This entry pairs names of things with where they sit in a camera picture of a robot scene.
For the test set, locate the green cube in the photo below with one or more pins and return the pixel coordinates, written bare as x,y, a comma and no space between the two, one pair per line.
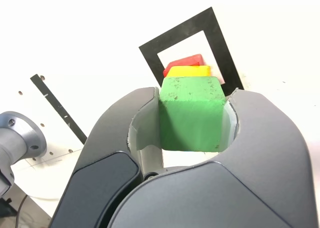
190,118

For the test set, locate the yellow cube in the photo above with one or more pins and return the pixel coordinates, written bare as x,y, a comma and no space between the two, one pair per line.
190,71

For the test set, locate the black tape square outline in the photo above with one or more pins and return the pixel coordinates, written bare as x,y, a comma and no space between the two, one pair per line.
220,38

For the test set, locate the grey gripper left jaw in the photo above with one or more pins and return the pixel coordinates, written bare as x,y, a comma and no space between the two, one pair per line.
105,150

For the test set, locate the red cube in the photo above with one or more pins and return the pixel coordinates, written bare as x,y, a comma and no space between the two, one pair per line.
186,61

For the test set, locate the black tape strip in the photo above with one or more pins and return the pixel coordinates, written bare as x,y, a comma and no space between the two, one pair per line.
57,108

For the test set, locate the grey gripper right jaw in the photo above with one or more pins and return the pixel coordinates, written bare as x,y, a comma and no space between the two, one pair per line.
250,175

